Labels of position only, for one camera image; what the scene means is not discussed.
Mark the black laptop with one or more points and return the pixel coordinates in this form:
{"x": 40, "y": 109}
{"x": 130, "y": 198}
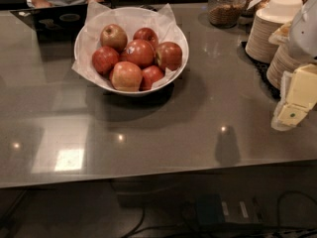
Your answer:
{"x": 54, "y": 23}

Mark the black mat under plates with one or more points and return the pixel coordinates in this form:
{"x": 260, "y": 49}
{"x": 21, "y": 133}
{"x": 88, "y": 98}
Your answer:
{"x": 261, "y": 70}

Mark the stack of white paper bowls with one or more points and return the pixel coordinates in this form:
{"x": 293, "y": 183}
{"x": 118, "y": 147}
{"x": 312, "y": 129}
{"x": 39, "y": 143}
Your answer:
{"x": 282, "y": 10}

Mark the red apple front right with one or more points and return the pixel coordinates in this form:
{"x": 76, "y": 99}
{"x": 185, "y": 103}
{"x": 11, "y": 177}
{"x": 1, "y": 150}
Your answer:
{"x": 151, "y": 75}

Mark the front stack of paper plates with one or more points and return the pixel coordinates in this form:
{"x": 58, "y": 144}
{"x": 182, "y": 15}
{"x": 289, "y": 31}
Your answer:
{"x": 280, "y": 63}

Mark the white paper liner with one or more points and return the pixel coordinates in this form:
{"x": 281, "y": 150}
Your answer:
{"x": 130, "y": 19}

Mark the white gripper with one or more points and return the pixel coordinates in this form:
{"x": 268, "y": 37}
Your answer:
{"x": 304, "y": 34}

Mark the white bowl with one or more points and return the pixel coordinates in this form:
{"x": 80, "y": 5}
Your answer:
{"x": 130, "y": 51}

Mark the stack of paper plates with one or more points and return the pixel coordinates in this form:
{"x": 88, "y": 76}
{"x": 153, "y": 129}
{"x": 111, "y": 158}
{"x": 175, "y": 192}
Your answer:
{"x": 258, "y": 47}
{"x": 280, "y": 63}

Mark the glass jar with cereal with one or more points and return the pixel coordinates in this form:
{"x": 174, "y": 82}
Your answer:
{"x": 225, "y": 13}

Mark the yellow-red apple back left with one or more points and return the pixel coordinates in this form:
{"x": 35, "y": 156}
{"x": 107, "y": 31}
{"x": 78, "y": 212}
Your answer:
{"x": 114, "y": 36}

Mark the yellow-red apple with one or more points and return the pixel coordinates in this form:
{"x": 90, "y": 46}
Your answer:
{"x": 126, "y": 76}
{"x": 114, "y": 36}

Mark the red apple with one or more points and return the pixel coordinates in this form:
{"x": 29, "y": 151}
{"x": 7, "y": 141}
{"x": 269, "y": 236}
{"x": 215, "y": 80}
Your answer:
{"x": 151, "y": 75}
{"x": 168, "y": 55}
{"x": 147, "y": 34}
{"x": 104, "y": 59}
{"x": 139, "y": 52}

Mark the red apple back right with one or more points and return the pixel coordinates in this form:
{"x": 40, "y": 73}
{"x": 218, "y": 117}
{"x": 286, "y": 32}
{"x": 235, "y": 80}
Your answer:
{"x": 147, "y": 34}

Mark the yellow-red apple front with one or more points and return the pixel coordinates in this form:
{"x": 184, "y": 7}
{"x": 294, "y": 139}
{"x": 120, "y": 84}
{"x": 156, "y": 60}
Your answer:
{"x": 126, "y": 76}

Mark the person's right hand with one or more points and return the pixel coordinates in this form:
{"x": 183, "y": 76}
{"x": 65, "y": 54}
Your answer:
{"x": 42, "y": 4}

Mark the red apple centre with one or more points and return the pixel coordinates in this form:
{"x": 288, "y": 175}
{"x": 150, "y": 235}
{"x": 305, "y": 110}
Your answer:
{"x": 139, "y": 52}

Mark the dark box on floor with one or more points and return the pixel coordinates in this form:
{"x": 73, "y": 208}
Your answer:
{"x": 209, "y": 210}

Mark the red apple left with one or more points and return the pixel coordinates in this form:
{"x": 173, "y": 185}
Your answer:
{"x": 104, "y": 59}

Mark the back stack of paper plates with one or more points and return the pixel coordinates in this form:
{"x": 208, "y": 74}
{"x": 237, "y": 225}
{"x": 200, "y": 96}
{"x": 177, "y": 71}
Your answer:
{"x": 258, "y": 47}

